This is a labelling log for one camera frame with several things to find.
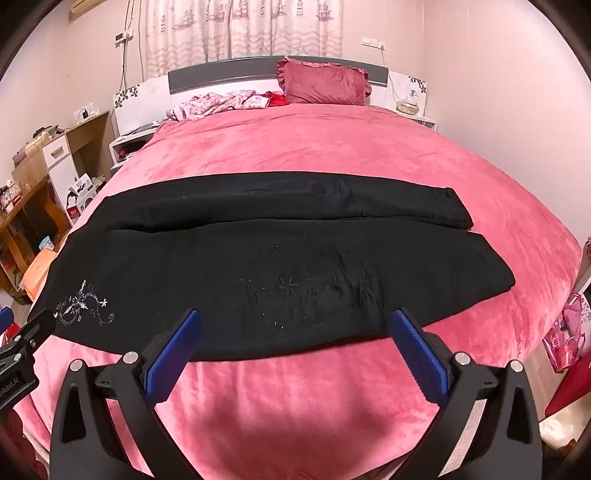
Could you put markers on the patterned curtain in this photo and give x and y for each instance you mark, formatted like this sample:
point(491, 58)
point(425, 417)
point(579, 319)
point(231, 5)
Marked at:
point(231, 32)

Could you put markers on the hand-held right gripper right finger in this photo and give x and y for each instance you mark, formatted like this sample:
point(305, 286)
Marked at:
point(421, 360)

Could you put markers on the pink floral garment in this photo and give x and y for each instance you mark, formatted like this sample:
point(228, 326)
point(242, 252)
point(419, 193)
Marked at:
point(212, 104)

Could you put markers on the grey and white headboard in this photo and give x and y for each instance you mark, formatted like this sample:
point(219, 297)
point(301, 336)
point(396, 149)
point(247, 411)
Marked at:
point(207, 76)

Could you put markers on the wooden desk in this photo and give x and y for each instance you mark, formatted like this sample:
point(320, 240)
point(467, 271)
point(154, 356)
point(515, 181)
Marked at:
point(27, 194)

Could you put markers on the white nightstand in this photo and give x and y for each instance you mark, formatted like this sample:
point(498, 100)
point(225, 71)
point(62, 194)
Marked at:
point(134, 143)
point(415, 121)

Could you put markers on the dark pink ruffled pillow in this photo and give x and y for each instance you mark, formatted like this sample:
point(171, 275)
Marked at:
point(323, 83)

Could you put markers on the wall socket with charger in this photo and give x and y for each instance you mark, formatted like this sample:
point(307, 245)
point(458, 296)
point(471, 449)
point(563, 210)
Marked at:
point(85, 113)

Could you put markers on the black pants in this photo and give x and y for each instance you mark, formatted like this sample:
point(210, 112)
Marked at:
point(277, 277)

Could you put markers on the orange plastic stool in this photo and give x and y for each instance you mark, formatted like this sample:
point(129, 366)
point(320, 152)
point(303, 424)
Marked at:
point(39, 274)

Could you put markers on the white cabinet door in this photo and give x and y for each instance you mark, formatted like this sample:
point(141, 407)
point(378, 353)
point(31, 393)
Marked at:
point(60, 170)

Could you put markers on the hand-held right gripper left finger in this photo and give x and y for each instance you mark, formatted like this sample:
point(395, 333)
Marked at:
point(170, 357)

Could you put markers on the pink bed blanket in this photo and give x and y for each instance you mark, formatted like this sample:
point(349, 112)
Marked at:
point(323, 152)

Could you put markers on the white wall socket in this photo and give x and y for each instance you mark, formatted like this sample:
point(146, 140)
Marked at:
point(374, 42)

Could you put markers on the white and red cardboard box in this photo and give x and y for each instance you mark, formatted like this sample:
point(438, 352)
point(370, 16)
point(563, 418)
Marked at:
point(83, 196)

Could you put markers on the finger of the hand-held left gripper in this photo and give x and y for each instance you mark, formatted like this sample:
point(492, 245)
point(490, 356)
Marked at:
point(4, 317)
point(41, 321)

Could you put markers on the air conditioner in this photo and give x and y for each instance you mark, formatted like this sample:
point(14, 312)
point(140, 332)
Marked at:
point(85, 3)

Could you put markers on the pink transparent bag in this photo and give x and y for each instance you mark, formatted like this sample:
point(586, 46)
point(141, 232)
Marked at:
point(565, 332)

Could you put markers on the red cloth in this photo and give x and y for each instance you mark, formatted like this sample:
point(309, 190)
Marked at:
point(277, 99)

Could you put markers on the blue lid container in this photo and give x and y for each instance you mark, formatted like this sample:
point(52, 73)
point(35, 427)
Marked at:
point(45, 243)

